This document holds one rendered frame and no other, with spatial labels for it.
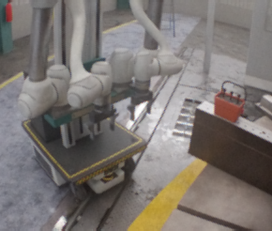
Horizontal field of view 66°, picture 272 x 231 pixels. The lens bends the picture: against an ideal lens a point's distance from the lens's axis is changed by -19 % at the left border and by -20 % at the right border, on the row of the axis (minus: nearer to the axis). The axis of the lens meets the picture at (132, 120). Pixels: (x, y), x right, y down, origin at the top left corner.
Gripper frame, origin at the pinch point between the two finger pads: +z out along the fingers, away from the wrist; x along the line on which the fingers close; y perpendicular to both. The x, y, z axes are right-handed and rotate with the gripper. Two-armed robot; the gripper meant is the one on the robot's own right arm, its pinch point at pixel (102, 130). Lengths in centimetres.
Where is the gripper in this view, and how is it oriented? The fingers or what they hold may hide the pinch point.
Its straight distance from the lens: 136.3
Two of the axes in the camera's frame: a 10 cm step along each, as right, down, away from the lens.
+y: -6.8, -4.0, 6.1
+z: -0.3, 8.5, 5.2
